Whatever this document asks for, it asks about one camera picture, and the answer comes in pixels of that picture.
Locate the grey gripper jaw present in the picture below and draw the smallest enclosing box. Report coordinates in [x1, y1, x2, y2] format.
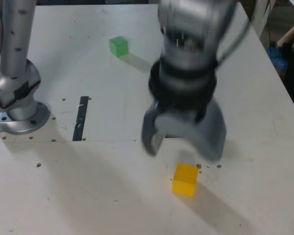
[141, 101, 166, 157]
[154, 100, 227, 162]

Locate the yellow cube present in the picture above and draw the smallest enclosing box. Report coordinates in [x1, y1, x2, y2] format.
[171, 163, 199, 198]

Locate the green cube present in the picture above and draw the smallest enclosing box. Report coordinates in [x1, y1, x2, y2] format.
[109, 36, 129, 58]

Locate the black tape strip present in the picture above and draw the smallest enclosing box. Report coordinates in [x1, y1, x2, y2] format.
[72, 96, 89, 142]

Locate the blue object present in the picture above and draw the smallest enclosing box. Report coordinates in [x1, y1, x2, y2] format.
[267, 45, 289, 74]

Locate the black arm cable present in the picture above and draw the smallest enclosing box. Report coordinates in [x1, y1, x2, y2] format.
[214, 17, 252, 69]

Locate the white frame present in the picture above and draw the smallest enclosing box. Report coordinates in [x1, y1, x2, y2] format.
[249, 0, 275, 37]

